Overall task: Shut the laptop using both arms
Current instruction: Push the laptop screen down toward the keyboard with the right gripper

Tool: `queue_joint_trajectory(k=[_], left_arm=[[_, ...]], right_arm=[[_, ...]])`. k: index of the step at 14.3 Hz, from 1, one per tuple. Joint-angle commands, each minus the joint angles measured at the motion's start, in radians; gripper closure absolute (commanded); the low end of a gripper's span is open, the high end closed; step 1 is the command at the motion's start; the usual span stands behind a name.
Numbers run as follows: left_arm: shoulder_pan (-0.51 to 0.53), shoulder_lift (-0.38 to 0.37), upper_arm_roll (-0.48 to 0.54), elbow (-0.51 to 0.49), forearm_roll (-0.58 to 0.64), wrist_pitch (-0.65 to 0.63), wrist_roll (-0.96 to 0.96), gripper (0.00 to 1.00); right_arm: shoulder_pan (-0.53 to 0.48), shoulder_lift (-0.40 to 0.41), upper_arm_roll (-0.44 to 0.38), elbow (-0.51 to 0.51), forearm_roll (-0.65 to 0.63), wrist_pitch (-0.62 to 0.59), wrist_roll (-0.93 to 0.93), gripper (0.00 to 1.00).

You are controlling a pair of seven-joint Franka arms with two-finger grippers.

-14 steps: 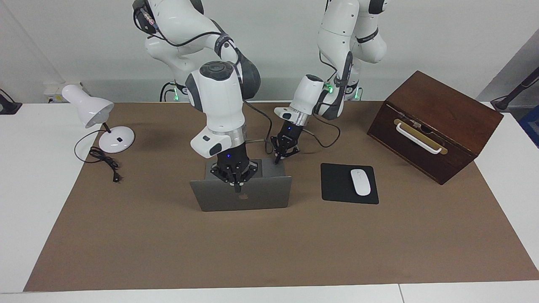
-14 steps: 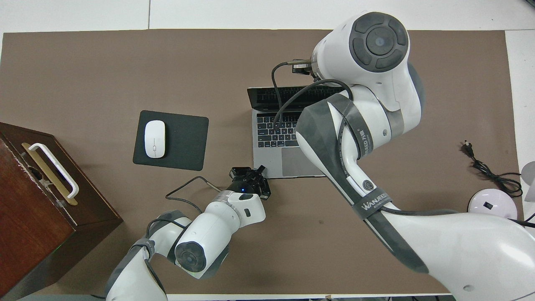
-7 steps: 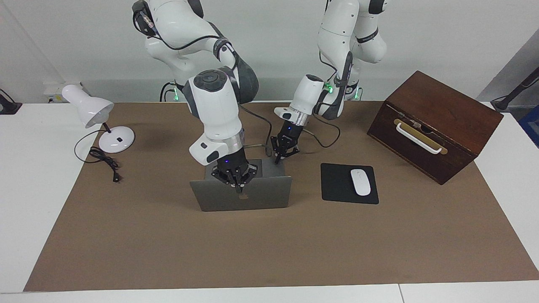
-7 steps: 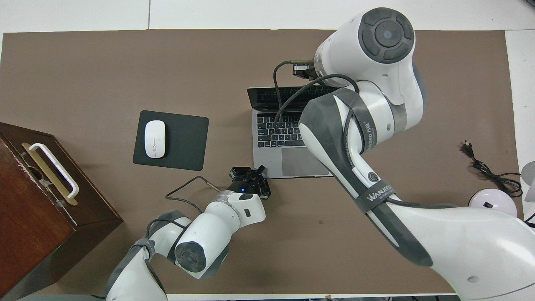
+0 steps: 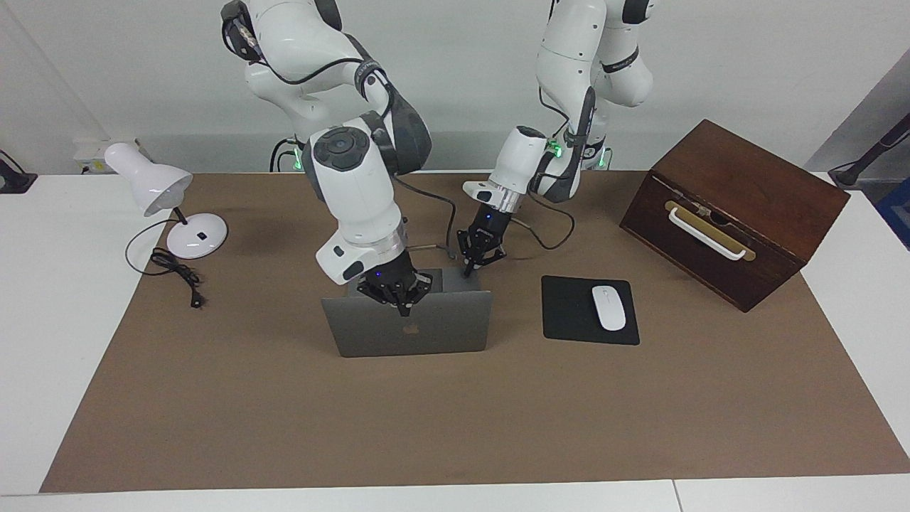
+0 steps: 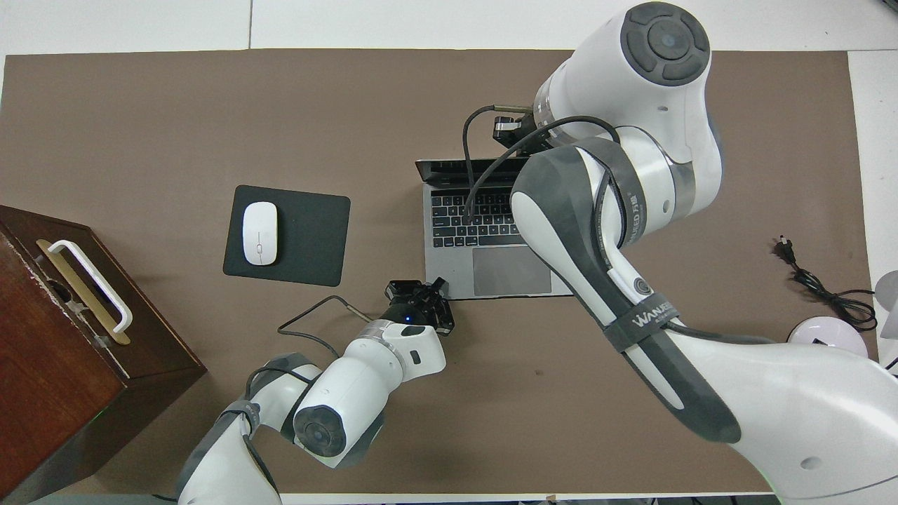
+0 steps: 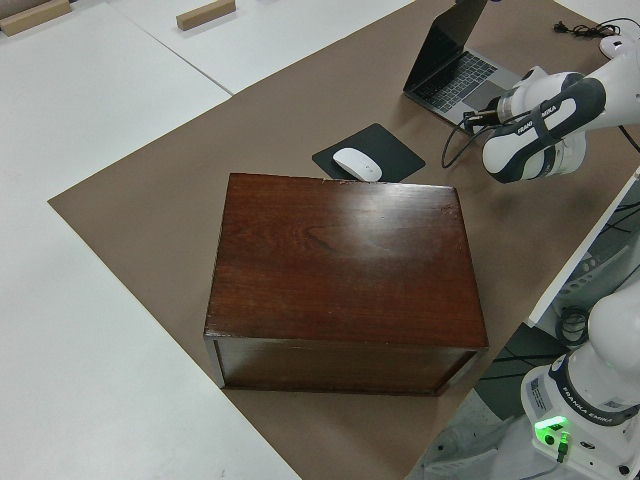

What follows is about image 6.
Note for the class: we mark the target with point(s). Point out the black mouse pad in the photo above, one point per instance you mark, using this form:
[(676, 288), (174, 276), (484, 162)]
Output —
[(312, 238)]

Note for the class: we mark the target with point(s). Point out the white computer mouse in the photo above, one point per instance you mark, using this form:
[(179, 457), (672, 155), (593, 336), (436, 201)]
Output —
[(259, 231)]

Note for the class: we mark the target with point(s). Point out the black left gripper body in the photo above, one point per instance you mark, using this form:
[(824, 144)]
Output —
[(410, 312)]

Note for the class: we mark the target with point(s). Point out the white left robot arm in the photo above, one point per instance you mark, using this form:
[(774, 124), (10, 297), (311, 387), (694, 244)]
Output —
[(351, 393)]

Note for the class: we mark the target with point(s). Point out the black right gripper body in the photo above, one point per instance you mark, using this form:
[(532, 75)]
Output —
[(513, 130)]

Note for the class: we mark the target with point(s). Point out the dark brown wooden box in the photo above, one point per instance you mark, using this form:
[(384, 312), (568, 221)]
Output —
[(42, 379)]

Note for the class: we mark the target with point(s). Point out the brown table mat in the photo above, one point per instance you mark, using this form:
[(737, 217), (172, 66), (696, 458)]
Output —
[(140, 105)]

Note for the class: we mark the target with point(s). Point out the grey laptop computer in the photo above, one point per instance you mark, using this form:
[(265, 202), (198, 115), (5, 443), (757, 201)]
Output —
[(449, 273)]

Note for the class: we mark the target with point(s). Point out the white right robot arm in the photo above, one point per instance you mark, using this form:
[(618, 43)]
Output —
[(807, 421)]

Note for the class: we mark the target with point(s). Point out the white desk lamp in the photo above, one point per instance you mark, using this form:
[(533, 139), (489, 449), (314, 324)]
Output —
[(835, 330)]

